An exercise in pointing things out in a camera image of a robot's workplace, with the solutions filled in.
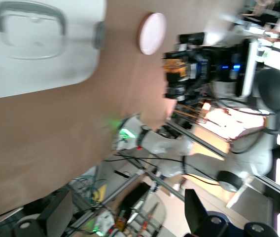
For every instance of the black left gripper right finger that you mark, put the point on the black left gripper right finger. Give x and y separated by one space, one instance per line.
194 212

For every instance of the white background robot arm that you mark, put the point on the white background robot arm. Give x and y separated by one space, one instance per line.
105 219

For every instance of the pink round plate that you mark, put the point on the pink round plate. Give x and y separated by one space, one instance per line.
152 33

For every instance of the white lidded pink box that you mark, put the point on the white lidded pink box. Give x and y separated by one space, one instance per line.
44 69

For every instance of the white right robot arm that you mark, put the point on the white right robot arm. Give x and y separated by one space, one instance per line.
204 160

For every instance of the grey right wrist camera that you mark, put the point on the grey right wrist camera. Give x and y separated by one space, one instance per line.
191 39

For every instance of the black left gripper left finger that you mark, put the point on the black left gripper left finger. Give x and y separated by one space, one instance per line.
56 217

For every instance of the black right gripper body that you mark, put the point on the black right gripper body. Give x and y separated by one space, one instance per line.
226 71

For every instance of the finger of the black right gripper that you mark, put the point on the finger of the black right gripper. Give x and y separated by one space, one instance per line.
184 91
182 53

